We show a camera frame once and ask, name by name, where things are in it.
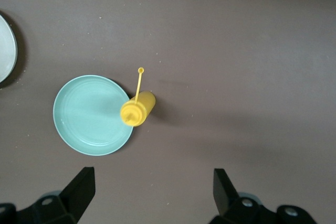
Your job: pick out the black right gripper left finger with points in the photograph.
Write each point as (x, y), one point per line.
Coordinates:
(71, 200)

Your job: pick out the yellow squeeze bottle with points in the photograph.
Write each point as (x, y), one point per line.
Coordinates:
(139, 108)

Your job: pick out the beige plate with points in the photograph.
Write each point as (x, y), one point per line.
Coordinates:
(6, 51)

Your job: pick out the mint green plate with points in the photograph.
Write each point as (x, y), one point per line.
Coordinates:
(89, 116)

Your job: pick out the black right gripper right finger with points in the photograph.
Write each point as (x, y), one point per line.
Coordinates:
(233, 205)

